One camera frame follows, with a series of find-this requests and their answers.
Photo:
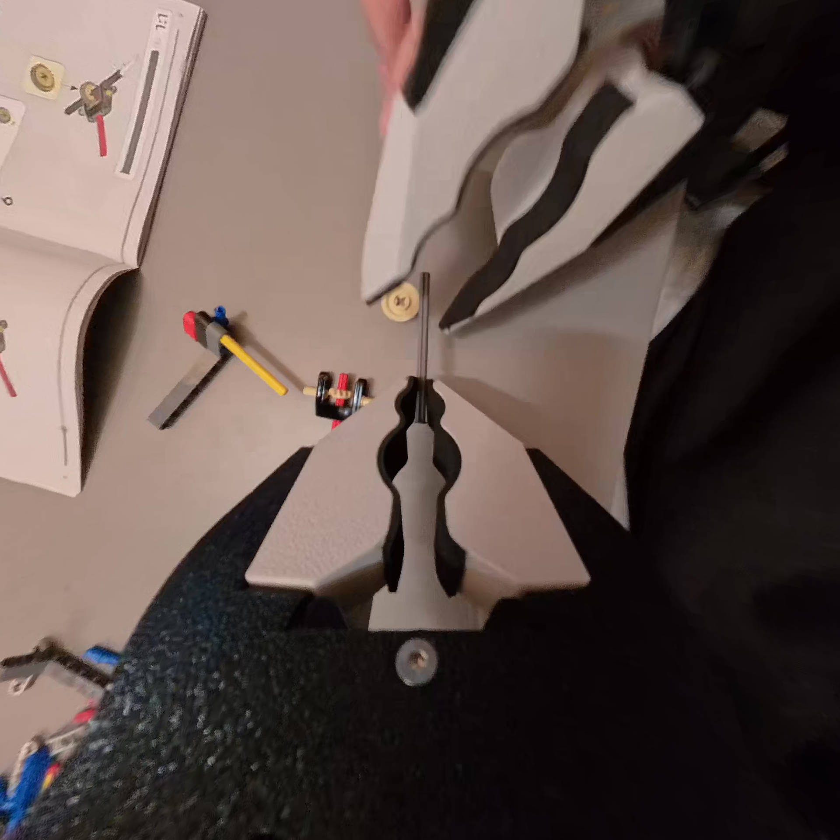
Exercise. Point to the person's right hand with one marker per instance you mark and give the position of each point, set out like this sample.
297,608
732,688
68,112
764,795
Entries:
394,39

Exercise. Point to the blue and black lego assembly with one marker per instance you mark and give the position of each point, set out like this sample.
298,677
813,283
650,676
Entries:
39,761

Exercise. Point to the tan lego gear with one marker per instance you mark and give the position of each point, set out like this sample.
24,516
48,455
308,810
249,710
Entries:
401,306

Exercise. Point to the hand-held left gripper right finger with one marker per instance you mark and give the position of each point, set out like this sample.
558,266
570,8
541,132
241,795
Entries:
518,518

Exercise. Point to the dark grey lego axle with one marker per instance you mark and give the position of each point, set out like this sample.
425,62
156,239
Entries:
424,328

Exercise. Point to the person's black clothing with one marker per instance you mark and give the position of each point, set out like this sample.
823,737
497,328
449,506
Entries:
754,459

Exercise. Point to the grey lego beam assembly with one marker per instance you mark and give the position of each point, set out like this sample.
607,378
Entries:
193,387

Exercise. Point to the lego instruction booklet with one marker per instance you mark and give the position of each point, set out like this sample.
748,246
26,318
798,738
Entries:
72,216

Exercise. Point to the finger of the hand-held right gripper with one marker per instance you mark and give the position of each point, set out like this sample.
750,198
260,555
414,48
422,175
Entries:
617,177
492,79

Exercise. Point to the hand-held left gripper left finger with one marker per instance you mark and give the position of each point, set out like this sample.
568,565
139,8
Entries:
315,518

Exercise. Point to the black lego connector assembly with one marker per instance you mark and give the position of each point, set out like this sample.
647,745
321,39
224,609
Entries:
331,397

